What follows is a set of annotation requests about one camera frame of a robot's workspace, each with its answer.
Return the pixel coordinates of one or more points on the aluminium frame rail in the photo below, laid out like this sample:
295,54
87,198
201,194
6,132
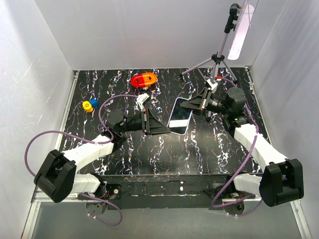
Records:
56,174

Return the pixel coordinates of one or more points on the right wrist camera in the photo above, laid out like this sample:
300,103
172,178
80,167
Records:
212,83

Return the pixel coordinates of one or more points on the lilac tripod stand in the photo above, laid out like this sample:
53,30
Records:
218,57

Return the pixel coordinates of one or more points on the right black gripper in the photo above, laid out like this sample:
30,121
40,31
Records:
197,102

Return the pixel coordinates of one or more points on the white light bar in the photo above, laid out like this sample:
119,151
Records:
241,29

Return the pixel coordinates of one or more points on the red orange toy boat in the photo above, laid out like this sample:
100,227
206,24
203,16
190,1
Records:
144,80

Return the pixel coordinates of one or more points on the yellow toy block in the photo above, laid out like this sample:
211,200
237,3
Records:
87,106

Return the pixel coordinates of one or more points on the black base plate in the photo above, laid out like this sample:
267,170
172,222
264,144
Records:
162,191

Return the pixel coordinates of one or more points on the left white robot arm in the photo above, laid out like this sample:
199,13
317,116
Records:
106,143

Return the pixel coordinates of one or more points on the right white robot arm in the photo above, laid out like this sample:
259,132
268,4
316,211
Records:
282,179

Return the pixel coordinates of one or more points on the phone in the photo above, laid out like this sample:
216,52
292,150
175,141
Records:
179,118

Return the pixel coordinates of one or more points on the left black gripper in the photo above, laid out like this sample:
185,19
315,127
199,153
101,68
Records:
153,126

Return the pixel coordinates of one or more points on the blue toy block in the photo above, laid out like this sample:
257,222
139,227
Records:
94,103

